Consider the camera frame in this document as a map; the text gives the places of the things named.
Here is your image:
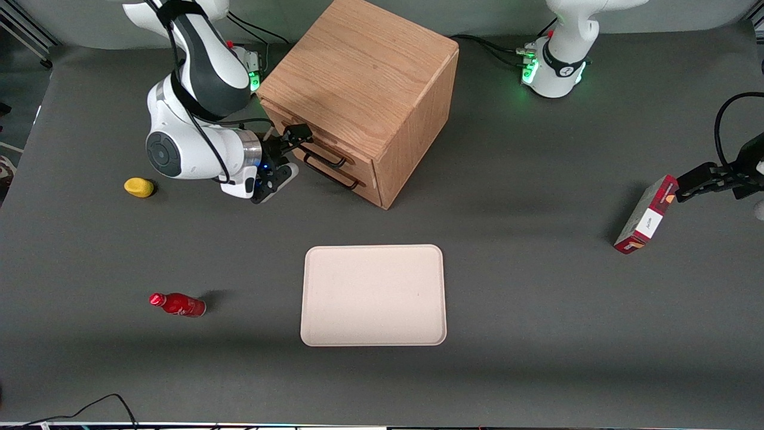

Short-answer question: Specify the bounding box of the beige rectangular tray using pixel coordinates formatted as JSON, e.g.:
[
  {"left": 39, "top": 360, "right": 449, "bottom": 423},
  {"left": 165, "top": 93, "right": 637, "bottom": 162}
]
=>
[{"left": 300, "top": 244, "right": 448, "bottom": 347}]

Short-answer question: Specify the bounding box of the wooden drawer with light interior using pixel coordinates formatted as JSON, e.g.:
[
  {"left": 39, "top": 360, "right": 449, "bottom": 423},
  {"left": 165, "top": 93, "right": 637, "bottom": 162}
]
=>
[{"left": 261, "top": 97, "right": 378, "bottom": 183}]

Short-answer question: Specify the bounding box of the black metal drawer handle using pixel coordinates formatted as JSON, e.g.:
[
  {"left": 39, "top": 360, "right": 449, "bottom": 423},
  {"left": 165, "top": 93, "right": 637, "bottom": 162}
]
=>
[
  {"left": 298, "top": 140, "right": 348, "bottom": 169},
  {"left": 303, "top": 153, "right": 363, "bottom": 192}
]

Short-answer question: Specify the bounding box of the wooden drawer cabinet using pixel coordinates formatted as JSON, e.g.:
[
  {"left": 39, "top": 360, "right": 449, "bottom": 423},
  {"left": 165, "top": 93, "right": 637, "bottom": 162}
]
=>
[{"left": 257, "top": 0, "right": 460, "bottom": 210}]

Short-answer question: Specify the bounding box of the red bottle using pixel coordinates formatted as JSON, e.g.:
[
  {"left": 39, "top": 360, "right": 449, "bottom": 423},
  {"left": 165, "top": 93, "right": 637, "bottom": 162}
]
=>
[{"left": 149, "top": 292, "right": 207, "bottom": 318}]

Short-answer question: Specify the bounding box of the black right arm base cable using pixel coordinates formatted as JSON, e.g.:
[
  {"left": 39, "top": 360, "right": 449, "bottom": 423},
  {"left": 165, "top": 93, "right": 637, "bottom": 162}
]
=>
[{"left": 227, "top": 11, "right": 291, "bottom": 67}]

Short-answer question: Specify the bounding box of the black arm base cable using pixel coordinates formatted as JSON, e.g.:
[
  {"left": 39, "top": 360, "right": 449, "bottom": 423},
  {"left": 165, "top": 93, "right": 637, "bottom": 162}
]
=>
[
  {"left": 477, "top": 39, "right": 526, "bottom": 68},
  {"left": 449, "top": 34, "right": 529, "bottom": 57},
  {"left": 227, "top": 11, "right": 291, "bottom": 67}
]

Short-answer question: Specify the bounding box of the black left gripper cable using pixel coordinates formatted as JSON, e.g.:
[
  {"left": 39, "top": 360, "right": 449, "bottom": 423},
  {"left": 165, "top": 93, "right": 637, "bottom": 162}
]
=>
[{"left": 714, "top": 92, "right": 764, "bottom": 171}]

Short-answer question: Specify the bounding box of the wooden drawer front panel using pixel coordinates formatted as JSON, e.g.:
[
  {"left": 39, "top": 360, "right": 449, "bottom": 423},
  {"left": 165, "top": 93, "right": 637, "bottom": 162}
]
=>
[{"left": 269, "top": 122, "right": 386, "bottom": 208}]

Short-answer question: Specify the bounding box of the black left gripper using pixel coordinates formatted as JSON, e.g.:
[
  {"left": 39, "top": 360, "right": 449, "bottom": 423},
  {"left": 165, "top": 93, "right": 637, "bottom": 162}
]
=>
[{"left": 675, "top": 133, "right": 764, "bottom": 204}]

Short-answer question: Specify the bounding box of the red and white carton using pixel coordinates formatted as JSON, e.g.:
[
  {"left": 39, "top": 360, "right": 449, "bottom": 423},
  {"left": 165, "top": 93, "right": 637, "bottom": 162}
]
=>
[{"left": 614, "top": 174, "right": 680, "bottom": 255}]

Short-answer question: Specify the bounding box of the thin black table cable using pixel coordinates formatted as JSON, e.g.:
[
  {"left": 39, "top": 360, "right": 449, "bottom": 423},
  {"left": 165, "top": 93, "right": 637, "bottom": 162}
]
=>
[{"left": 21, "top": 394, "right": 139, "bottom": 429}]

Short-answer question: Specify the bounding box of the black left arm base cable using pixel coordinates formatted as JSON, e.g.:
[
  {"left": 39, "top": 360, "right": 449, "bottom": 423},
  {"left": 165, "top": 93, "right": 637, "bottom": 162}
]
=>
[
  {"left": 449, "top": 34, "right": 529, "bottom": 57},
  {"left": 477, "top": 39, "right": 526, "bottom": 68}
]

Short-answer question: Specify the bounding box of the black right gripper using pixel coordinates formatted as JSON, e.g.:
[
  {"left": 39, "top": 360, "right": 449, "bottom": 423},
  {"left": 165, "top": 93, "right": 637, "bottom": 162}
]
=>
[{"left": 252, "top": 122, "right": 314, "bottom": 205}]

